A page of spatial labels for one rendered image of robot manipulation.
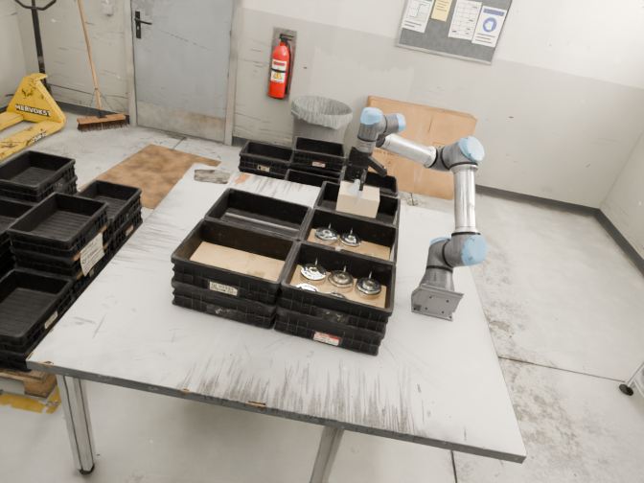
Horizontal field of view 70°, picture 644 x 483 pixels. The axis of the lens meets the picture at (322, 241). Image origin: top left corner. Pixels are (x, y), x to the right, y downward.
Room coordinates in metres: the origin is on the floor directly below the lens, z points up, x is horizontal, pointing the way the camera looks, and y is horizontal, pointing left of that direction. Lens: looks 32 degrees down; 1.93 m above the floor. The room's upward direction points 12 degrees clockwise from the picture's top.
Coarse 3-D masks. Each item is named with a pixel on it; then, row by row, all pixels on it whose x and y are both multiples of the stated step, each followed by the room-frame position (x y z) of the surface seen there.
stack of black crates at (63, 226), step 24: (24, 216) 1.79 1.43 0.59; (48, 216) 1.96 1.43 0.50; (72, 216) 2.02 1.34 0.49; (96, 216) 1.92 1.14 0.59; (24, 240) 1.67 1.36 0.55; (48, 240) 1.66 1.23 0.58; (72, 240) 1.70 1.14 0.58; (24, 264) 1.67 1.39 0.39; (48, 264) 1.67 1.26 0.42; (72, 264) 1.69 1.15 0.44; (96, 264) 1.88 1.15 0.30; (72, 288) 1.68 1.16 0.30
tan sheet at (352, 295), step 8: (296, 272) 1.47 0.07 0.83; (328, 272) 1.51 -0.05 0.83; (296, 280) 1.42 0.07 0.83; (320, 288) 1.40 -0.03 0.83; (328, 288) 1.41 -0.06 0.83; (352, 288) 1.44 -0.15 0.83; (384, 288) 1.48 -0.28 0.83; (352, 296) 1.39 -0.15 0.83; (384, 296) 1.43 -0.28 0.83; (376, 304) 1.37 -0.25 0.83
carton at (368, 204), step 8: (344, 184) 1.74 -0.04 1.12; (352, 184) 1.75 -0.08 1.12; (344, 192) 1.67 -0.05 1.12; (368, 192) 1.71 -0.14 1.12; (376, 192) 1.72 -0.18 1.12; (344, 200) 1.64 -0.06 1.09; (352, 200) 1.64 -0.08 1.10; (360, 200) 1.64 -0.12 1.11; (368, 200) 1.64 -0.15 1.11; (376, 200) 1.65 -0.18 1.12; (336, 208) 1.64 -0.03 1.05; (344, 208) 1.64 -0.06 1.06; (352, 208) 1.64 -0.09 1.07; (360, 208) 1.64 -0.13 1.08; (368, 208) 1.64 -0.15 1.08; (376, 208) 1.64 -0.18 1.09; (368, 216) 1.64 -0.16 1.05
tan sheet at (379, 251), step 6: (312, 234) 1.77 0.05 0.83; (312, 240) 1.73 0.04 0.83; (366, 246) 1.76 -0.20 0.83; (372, 246) 1.77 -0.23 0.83; (378, 246) 1.78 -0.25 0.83; (384, 246) 1.79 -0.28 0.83; (360, 252) 1.71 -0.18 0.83; (366, 252) 1.72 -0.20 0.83; (372, 252) 1.72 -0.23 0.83; (378, 252) 1.73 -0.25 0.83; (384, 252) 1.75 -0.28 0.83; (384, 258) 1.70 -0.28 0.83
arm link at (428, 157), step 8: (392, 136) 1.86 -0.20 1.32; (400, 136) 1.90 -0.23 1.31; (376, 144) 1.82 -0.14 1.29; (384, 144) 1.83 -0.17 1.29; (392, 144) 1.84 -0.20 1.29; (400, 144) 1.86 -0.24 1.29; (408, 144) 1.88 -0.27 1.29; (416, 144) 1.92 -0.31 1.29; (392, 152) 1.87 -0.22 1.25; (400, 152) 1.86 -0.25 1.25; (408, 152) 1.88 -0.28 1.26; (416, 152) 1.89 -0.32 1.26; (424, 152) 1.91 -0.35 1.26; (432, 152) 1.94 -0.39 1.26; (416, 160) 1.91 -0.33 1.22; (424, 160) 1.91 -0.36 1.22; (432, 160) 1.92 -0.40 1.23; (440, 160) 1.93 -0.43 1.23; (432, 168) 1.93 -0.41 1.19; (440, 168) 1.93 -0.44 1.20
